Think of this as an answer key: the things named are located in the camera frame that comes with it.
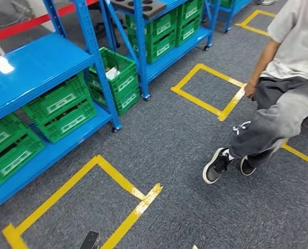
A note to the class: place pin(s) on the person's right hand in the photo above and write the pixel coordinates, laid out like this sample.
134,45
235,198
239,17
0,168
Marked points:
250,90

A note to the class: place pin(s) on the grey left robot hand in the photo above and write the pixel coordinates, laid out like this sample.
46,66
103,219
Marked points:
90,240

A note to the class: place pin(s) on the person's right forearm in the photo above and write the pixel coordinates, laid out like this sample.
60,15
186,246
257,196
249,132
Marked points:
262,62

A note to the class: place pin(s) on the blue metal shelf rack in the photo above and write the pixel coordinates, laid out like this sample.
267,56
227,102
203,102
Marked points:
229,19
26,68
141,51

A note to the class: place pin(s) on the person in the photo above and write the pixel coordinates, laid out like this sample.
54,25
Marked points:
273,117

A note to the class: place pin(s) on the black foam tray with holes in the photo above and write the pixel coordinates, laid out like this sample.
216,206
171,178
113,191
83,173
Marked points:
154,12

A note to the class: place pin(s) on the white item in crate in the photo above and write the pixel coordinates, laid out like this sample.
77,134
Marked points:
112,73

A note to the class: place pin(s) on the black office chair base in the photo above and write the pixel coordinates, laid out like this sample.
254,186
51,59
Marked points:
100,27

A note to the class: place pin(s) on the red barrier belt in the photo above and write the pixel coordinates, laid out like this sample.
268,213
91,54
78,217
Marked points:
26,24

